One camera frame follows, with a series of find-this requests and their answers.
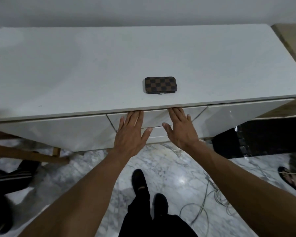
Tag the person's left hand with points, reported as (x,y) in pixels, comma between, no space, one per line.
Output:
(128,139)

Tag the person's right hand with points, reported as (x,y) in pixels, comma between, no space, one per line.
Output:
(183,135)

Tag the person's left middle finger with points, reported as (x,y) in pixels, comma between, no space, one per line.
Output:
(134,118)

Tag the person's left thumb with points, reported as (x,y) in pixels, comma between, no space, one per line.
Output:
(147,133)

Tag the person's right thumb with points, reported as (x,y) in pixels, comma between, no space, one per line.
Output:
(167,130)

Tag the person's right little finger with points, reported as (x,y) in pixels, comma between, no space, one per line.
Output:
(189,121)

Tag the person's left little finger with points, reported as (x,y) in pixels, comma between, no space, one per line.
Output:
(121,123)

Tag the person's right middle finger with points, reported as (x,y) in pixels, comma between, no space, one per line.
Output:
(178,115)

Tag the white cabinet drawer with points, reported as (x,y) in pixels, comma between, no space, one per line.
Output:
(155,119)

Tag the person's left forearm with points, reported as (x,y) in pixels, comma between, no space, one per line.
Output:
(88,190)

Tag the person's right forearm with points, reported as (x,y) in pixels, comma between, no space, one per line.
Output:
(239,190)

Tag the brown checkered case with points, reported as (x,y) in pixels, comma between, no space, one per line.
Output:
(160,85)

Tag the person's black left shoe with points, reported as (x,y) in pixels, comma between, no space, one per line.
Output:
(139,180)

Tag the person's black shoe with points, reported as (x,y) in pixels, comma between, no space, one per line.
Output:
(160,203)
(139,180)

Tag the white glossy cabinet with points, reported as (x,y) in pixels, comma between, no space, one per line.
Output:
(113,59)

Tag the person's black right shoe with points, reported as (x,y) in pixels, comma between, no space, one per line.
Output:
(160,203)

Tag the black low furniture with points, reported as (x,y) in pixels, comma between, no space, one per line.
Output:
(264,136)

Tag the person's black trousers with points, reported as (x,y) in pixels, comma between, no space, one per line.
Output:
(153,224)

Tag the black sandal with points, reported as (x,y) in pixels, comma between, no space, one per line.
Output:
(289,182)

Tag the wooden chair frame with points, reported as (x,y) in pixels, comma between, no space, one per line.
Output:
(27,151)

